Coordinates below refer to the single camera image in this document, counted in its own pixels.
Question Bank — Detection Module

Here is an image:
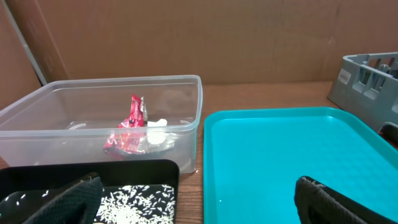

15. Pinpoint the red snack wrapper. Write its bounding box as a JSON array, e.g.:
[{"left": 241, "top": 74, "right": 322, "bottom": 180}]
[{"left": 104, "top": 95, "right": 147, "bottom": 158}]

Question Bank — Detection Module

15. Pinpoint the clear plastic bin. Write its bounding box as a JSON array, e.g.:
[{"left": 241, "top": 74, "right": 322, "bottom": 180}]
[{"left": 1, "top": 75, "right": 203, "bottom": 174}]

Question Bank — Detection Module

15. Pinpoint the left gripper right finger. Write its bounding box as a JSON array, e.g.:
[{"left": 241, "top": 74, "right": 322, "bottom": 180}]
[{"left": 294, "top": 176, "right": 397, "bottom": 224}]

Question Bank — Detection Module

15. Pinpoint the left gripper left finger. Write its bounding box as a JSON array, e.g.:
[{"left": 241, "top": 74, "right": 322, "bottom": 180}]
[{"left": 23, "top": 172, "right": 103, "bottom": 224}]

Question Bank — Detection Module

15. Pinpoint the white wrapper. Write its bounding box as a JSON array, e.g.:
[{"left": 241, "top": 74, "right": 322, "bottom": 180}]
[{"left": 147, "top": 118, "right": 177, "bottom": 153}]

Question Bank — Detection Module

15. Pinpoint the grey plastic dish rack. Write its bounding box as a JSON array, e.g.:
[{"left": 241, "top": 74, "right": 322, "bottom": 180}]
[{"left": 328, "top": 52, "right": 397, "bottom": 147}]

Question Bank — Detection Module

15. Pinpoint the teal serving tray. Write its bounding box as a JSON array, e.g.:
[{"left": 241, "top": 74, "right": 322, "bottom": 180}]
[{"left": 203, "top": 107, "right": 397, "bottom": 223}]

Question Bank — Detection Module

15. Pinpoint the scattered rice pile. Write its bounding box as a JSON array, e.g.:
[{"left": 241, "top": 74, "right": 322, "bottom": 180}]
[{"left": 2, "top": 183, "right": 177, "bottom": 224}]

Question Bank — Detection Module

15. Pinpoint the black rectangular tray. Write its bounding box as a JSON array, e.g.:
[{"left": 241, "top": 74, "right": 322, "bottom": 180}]
[{"left": 1, "top": 159, "right": 180, "bottom": 223}]

